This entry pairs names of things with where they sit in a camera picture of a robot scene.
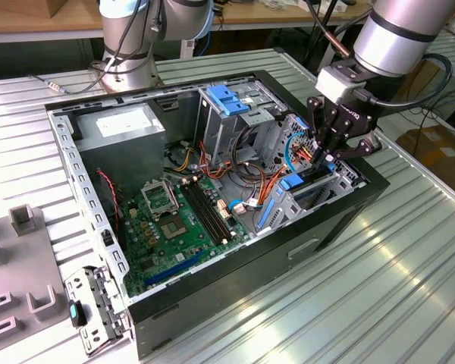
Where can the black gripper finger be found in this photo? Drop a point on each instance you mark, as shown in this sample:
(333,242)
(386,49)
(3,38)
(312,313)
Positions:
(366,148)
(314,117)

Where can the hard disk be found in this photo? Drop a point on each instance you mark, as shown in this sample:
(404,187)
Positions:
(290,182)

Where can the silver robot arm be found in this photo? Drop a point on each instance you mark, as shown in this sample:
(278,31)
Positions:
(394,38)

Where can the grey metal disk bay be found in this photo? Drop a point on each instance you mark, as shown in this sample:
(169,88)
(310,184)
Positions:
(288,208)

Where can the small blue plastic tab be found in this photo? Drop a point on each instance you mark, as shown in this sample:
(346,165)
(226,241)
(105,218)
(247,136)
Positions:
(300,122)

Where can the large cardboard box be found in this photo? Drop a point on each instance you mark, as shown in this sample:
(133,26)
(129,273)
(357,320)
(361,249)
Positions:
(440,151)

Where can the blue plastic drive latch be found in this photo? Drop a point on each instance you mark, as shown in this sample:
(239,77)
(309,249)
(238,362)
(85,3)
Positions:
(223,98)

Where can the grey metal drive cage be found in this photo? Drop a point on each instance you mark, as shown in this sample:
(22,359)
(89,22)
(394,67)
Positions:
(220,132)

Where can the black RAM slot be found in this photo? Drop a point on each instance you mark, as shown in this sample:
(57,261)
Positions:
(200,212)
(216,212)
(211,212)
(206,212)

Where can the CPU socket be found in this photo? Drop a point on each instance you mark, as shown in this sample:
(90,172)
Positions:
(174,228)

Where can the green motherboard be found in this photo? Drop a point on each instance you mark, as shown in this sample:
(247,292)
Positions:
(184,250)

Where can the black PC case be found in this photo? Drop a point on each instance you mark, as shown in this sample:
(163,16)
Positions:
(220,290)

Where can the grey power supply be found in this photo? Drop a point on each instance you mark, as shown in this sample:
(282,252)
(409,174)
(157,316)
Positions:
(123,163)

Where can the blue expansion slot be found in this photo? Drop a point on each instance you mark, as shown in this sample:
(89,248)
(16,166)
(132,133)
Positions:
(174,269)

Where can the black latch blue button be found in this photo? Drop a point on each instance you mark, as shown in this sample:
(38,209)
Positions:
(74,312)

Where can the grey parts rack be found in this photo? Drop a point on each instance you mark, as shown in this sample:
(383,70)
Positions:
(26,265)

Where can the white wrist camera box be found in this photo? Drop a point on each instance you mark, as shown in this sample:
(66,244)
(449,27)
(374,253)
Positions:
(333,85)

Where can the metal card retention bracket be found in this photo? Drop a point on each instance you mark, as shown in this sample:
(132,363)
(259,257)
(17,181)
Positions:
(98,292)

